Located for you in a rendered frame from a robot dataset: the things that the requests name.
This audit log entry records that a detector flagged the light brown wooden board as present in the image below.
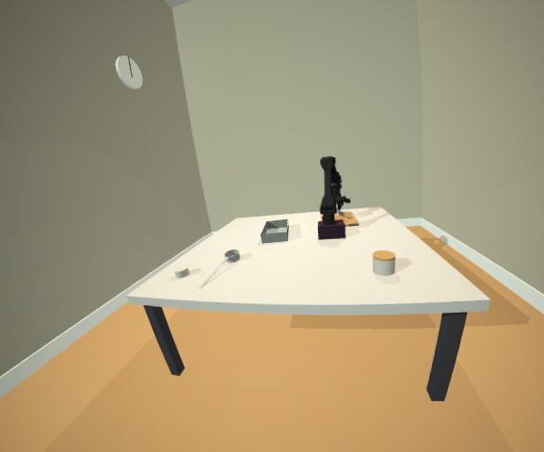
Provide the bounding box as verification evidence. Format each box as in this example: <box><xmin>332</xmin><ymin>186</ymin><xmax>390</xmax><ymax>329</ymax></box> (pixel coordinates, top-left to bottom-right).
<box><xmin>334</xmin><ymin>211</ymin><xmax>360</xmax><ymax>227</ymax></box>

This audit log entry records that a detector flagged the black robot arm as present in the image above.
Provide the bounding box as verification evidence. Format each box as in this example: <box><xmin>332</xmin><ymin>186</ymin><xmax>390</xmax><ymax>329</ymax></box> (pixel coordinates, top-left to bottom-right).
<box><xmin>320</xmin><ymin>156</ymin><xmax>345</xmax><ymax>225</ymax></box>

